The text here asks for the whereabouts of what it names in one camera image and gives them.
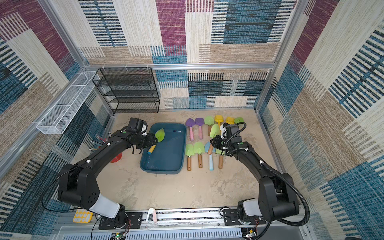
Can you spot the yellow shovel wooden handle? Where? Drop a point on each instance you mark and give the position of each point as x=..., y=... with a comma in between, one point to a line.
x=230, y=121

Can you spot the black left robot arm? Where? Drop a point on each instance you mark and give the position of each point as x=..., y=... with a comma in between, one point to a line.
x=78, y=184

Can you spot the green shovel yellow handle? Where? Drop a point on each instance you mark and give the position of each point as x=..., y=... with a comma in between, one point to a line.
x=238, y=120

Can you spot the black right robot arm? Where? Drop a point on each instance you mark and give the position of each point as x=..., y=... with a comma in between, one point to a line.
x=278, y=197

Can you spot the yellow calculator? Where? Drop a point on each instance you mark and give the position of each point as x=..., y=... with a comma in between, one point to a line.
x=82, y=216

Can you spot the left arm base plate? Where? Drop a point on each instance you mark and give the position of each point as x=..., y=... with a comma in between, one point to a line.
x=130, y=220

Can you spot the white pink clip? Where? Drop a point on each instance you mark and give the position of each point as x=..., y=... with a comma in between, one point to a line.
x=151, y=216

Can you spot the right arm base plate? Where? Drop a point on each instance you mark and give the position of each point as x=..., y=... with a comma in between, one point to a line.
x=231, y=218

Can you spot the red pencil holder cup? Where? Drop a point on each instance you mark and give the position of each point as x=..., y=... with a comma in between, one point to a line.
x=99, y=142

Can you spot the light blue shovel white handle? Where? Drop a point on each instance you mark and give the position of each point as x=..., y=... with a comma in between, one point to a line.
x=211, y=162

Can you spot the purple shovel pink handle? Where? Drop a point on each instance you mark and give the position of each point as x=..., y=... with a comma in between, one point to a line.
x=190, y=123
x=200, y=122

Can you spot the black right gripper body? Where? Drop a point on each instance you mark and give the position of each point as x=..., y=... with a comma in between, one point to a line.
x=216, y=142

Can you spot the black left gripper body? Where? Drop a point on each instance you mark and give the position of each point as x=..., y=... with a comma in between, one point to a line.
x=146, y=141

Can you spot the white mesh wall basket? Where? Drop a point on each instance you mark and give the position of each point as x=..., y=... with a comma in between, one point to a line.
x=58, y=118

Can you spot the teal plastic storage box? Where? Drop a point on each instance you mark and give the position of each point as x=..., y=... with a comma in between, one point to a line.
x=168, y=156

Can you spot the black wire shelf rack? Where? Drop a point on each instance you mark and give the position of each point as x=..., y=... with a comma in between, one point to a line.
x=128, y=90

